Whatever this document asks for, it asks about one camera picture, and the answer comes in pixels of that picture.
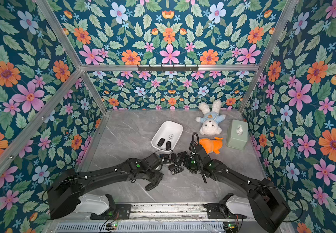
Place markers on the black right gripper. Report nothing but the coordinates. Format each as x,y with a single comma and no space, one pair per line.
186,160

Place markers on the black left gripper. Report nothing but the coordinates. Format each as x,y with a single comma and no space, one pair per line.
157,178

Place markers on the black car key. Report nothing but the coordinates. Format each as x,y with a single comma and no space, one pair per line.
168,145
173,166
161,142
166,161
173,156
164,156

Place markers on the white plastic storage box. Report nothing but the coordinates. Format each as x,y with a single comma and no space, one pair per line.
167,128

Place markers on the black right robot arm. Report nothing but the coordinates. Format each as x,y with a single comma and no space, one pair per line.
263,201

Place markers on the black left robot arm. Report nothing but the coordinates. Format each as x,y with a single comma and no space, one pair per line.
65,192

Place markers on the black key with chrome trim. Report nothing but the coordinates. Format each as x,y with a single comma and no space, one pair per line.
177,170

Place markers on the green tissue box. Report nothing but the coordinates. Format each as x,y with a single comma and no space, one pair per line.
237,135

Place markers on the orange plush toy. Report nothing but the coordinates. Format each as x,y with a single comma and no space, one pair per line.
212,145

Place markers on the white plush bunny toy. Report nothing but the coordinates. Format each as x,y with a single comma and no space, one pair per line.
210,119

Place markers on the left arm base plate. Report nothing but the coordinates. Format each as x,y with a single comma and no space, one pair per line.
120,212

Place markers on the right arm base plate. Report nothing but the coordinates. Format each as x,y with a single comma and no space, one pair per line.
220,211

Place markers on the aluminium front rail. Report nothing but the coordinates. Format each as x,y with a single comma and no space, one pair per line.
146,210

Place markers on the black wall hook rail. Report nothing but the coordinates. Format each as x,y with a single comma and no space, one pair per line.
163,68

